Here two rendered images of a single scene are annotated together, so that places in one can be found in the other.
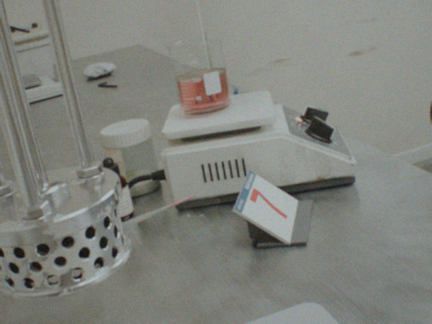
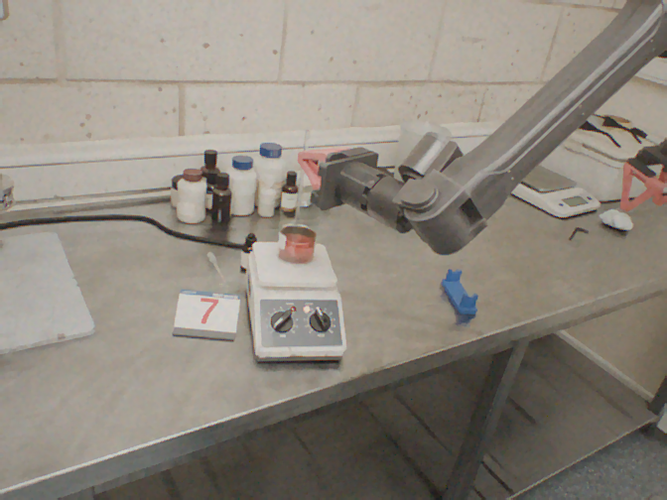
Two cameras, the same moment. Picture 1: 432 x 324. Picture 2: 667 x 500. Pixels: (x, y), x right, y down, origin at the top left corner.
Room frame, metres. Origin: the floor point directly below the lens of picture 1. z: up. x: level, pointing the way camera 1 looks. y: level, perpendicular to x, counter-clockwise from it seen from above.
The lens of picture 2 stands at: (0.43, -0.76, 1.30)
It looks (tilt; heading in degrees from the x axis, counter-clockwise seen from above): 29 degrees down; 68
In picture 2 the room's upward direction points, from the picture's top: 10 degrees clockwise
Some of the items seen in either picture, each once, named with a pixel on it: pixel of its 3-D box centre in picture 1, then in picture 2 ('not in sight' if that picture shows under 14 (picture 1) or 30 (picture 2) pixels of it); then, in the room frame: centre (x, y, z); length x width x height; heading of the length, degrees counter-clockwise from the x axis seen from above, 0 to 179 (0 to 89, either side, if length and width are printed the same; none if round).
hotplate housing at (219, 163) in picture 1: (248, 146); (293, 296); (0.67, -0.04, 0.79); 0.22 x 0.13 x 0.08; 85
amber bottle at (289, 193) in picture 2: not in sight; (290, 191); (0.75, 0.34, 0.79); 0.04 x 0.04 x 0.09
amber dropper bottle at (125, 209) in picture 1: (114, 187); (250, 250); (0.63, 0.11, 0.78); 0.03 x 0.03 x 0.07
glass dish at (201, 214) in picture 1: (194, 215); (222, 289); (0.57, 0.03, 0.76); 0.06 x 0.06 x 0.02
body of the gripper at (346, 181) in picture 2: not in sight; (360, 187); (0.72, -0.11, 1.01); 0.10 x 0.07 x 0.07; 28
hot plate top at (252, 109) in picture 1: (219, 113); (293, 263); (0.67, -0.01, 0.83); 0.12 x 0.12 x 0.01; 85
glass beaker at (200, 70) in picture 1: (198, 77); (298, 234); (0.68, 0.00, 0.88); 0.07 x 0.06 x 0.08; 63
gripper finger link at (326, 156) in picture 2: not in sight; (328, 166); (0.69, -0.04, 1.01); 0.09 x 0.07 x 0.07; 118
